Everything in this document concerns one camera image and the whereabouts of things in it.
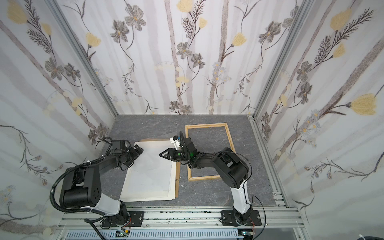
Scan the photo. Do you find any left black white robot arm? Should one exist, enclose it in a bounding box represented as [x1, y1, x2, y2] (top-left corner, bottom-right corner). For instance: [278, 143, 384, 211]
[50, 137, 144, 228]

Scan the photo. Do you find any corner aluminium post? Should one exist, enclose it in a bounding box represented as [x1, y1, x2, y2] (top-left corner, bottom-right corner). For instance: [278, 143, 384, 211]
[45, 0, 119, 118]
[252, 0, 315, 119]

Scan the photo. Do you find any left corner aluminium post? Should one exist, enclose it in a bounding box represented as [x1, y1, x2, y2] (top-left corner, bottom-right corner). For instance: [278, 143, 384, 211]
[45, 0, 119, 118]

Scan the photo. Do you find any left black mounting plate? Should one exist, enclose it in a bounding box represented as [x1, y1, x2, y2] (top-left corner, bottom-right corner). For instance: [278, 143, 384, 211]
[100, 211, 144, 229]

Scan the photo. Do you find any small green circuit board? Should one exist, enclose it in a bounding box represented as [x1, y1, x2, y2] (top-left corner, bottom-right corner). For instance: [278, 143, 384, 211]
[115, 231, 129, 238]

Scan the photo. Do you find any right black cable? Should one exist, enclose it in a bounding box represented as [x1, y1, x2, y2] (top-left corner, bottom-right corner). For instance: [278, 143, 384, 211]
[233, 152, 268, 240]

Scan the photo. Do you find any white mat photo sheet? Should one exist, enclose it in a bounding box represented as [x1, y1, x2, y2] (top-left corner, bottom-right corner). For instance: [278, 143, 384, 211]
[120, 140, 177, 202]

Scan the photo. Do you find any left black corrugated cable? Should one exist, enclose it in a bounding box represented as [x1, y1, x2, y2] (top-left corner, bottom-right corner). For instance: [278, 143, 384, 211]
[49, 158, 106, 214]

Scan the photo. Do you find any black mounting plate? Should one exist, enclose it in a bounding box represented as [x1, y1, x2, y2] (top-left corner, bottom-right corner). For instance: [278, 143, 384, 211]
[100, 211, 144, 229]
[220, 210, 262, 227]

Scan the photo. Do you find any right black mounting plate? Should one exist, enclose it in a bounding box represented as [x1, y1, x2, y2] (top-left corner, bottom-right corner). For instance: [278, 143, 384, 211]
[220, 210, 262, 227]

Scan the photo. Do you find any white slotted cable duct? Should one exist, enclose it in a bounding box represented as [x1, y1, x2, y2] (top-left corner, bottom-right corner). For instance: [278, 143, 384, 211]
[64, 229, 241, 240]

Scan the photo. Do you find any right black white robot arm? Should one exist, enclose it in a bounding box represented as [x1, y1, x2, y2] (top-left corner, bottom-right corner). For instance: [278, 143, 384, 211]
[159, 136, 253, 226]

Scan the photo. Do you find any brown frame backing board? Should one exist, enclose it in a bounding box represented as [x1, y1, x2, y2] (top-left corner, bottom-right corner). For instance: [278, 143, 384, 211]
[142, 138, 181, 199]

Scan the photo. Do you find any wooden picture frame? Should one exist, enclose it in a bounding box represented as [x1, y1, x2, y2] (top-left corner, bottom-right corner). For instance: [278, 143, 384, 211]
[185, 123, 236, 182]

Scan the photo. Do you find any right corner aluminium post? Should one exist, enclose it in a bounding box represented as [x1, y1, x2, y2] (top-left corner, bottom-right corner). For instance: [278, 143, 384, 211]
[252, 0, 315, 119]

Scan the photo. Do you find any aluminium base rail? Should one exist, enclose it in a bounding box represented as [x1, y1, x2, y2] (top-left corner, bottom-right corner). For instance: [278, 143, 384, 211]
[58, 206, 306, 230]

